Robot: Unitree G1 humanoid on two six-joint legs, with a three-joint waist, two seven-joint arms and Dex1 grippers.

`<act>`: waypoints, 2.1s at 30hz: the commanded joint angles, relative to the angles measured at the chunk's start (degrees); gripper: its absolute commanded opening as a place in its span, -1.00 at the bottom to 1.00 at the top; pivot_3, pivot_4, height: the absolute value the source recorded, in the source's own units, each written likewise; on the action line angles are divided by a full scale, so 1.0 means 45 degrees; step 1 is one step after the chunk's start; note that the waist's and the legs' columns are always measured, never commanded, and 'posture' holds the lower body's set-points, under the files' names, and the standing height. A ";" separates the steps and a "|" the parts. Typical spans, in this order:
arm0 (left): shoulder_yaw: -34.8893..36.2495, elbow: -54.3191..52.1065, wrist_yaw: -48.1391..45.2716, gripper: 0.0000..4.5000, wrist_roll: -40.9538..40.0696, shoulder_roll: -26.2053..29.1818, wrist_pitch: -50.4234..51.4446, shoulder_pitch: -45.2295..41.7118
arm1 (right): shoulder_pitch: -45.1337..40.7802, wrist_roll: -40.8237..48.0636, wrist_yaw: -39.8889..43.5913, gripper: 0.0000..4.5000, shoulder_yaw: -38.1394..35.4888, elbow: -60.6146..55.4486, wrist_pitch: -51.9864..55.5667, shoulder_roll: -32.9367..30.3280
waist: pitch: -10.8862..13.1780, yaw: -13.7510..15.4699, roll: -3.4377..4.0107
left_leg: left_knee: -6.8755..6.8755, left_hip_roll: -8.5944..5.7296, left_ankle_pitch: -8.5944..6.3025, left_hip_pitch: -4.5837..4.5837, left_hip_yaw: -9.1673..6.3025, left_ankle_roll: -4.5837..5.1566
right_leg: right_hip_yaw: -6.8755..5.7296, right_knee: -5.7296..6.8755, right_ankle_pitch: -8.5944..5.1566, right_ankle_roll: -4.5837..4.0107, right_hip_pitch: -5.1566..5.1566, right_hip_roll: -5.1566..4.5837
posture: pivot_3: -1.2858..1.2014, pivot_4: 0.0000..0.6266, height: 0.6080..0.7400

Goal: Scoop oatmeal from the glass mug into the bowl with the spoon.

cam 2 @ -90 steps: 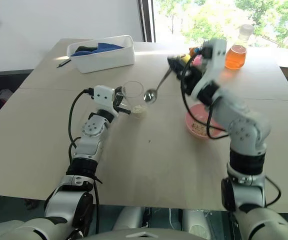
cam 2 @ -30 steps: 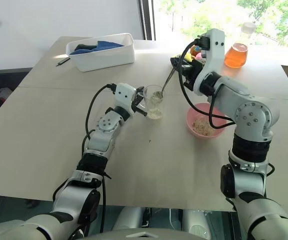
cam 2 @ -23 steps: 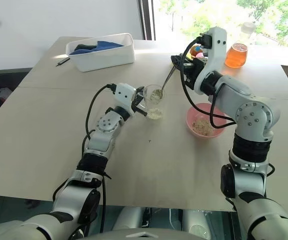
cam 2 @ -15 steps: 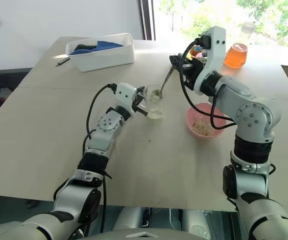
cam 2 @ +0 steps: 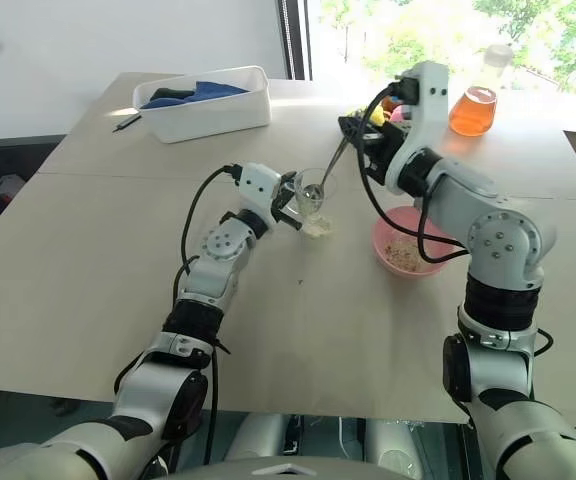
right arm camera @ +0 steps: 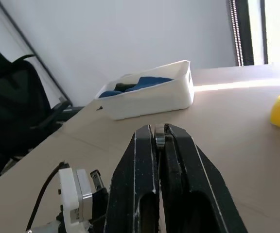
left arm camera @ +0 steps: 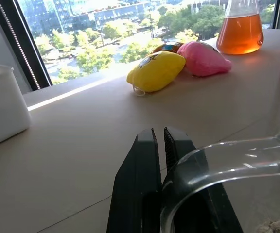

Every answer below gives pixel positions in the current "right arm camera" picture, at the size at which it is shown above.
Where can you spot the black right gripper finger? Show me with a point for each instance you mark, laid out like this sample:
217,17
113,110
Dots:
196,184

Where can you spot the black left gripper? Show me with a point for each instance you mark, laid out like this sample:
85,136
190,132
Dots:
99,201

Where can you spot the metal spoon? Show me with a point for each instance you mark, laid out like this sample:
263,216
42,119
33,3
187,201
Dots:
159,136

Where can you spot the small black object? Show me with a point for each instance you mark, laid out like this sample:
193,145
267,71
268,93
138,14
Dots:
99,108

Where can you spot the white plastic bin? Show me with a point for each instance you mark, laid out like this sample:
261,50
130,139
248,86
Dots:
152,102

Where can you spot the dark object in bin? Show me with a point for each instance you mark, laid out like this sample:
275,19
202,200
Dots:
123,86

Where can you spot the large blue cloth item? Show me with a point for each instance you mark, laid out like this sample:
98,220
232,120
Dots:
152,81

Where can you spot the black mesh office chair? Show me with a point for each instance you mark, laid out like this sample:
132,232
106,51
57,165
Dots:
13,97

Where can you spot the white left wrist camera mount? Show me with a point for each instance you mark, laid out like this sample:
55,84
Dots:
68,194

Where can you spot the black window frame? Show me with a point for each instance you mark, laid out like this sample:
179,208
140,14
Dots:
245,31

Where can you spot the dark diagonal wall strip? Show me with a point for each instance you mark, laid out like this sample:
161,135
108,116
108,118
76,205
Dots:
35,51

